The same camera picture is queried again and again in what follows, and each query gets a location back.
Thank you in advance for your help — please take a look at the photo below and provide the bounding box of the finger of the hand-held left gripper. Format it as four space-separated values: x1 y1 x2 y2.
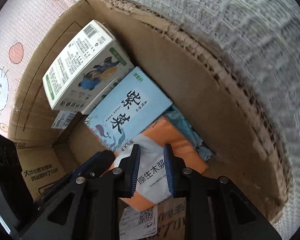
34 150 116 203

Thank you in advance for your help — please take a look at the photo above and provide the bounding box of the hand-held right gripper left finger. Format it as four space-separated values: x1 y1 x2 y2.
19 144 142 240

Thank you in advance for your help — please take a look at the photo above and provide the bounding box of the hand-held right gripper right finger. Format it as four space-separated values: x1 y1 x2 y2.
163 144 283 240

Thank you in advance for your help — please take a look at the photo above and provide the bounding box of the orange white tissue pack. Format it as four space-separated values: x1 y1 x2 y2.
110 116 208 212

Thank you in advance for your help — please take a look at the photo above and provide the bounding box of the light blue wet wipes pack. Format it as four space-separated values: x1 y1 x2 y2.
164 105 213 161

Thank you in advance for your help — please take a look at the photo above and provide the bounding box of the brown cardboard box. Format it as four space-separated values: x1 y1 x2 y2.
7 0 290 240

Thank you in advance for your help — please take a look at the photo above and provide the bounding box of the light blue whale print box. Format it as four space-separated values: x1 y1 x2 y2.
84 66 173 153

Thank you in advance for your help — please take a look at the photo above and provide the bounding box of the pink white printed sofa cover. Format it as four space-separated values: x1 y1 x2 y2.
0 0 300 240

